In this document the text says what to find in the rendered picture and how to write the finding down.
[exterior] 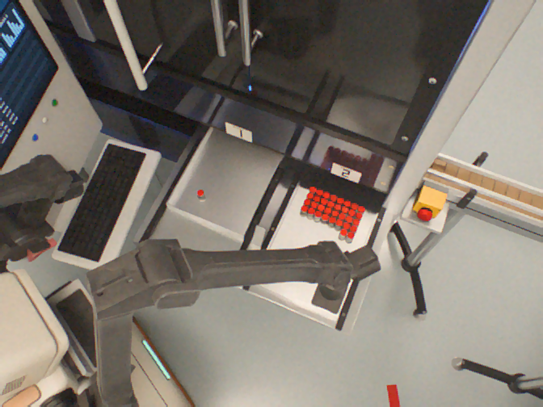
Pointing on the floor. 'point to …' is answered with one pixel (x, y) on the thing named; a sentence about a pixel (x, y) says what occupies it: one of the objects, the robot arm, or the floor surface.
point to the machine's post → (458, 94)
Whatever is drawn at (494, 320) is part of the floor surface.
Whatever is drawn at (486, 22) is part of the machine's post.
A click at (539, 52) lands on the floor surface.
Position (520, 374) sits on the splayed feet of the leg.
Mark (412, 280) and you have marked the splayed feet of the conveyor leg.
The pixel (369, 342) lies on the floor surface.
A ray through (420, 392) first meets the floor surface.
